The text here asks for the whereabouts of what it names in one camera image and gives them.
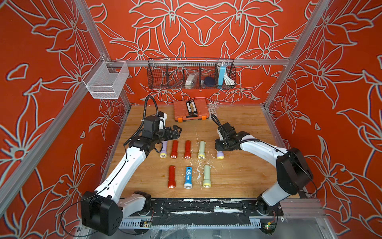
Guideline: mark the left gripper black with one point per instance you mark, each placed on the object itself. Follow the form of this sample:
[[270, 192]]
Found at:
[[176, 134]]

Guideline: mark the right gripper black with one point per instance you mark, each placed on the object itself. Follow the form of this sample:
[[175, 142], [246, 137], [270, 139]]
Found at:
[[217, 146]]

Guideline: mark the purple flashlight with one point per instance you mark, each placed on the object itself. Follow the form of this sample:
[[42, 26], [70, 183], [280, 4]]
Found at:
[[220, 155], [163, 153]]

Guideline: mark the red flashlight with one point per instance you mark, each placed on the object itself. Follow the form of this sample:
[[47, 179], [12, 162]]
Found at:
[[174, 151], [187, 153], [171, 178]]

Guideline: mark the green flashlight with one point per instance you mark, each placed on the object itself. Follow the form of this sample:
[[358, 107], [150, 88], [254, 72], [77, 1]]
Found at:
[[207, 180], [201, 153]]

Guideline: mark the red flashlight front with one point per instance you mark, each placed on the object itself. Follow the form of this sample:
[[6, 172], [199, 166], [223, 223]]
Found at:
[[171, 178]]

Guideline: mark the blue flashlight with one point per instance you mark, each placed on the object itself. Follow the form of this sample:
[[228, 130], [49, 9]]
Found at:
[[188, 178]]

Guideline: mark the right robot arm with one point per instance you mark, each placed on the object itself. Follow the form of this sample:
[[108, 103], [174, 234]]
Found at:
[[293, 172]]

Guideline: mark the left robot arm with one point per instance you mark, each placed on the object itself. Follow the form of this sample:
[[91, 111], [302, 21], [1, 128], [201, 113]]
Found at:
[[103, 209]]

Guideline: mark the orange tool case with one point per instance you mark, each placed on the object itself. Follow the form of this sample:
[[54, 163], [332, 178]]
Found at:
[[180, 110]]

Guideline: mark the plastic bag with stickers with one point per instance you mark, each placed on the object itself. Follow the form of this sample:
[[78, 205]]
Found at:
[[212, 111]]

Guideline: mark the white packet in basket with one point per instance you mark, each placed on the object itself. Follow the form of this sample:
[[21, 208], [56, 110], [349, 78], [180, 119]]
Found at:
[[191, 80]]

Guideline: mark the dark blue round case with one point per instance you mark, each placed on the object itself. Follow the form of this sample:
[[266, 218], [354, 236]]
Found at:
[[209, 81]]

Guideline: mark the light blue box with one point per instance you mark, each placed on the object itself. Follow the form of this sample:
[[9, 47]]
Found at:
[[221, 74]]

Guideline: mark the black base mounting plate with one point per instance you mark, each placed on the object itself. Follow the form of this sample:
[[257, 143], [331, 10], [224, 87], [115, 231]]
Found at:
[[203, 213]]

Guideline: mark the clear plastic bin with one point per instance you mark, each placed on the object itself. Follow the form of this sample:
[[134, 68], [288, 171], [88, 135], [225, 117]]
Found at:
[[107, 80]]

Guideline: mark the black wire basket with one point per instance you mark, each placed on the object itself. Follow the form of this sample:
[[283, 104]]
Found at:
[[181, 73]]

